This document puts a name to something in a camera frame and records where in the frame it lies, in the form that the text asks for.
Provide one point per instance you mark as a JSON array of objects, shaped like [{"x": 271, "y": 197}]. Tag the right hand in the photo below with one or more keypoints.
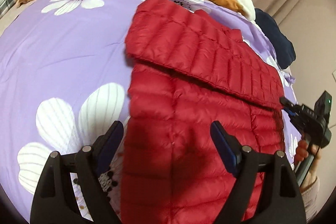
[{"x": 302, "y": 153}]

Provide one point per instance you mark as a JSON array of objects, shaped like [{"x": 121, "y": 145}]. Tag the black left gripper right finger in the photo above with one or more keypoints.
[{"x": 280, "y": 200}]

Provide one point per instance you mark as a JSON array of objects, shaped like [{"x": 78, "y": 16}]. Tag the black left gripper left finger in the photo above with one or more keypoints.
[{"x": 54, "y": 199}]

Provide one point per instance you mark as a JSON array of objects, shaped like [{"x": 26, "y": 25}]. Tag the purple floral bed cover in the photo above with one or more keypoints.
[{"x": 64, "y": 80}]

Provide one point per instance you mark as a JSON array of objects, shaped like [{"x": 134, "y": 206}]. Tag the red quilted down jacket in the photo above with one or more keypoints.
[{"x": 189, "y": 71}]

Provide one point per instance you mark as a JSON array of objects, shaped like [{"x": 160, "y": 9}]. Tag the navy blue garment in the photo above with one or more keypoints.
[{"x": 285, "y": 53}]

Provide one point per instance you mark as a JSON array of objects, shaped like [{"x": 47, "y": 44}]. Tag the right forearm pink sleeve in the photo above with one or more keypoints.
[{"x": 309, "y": 197}]

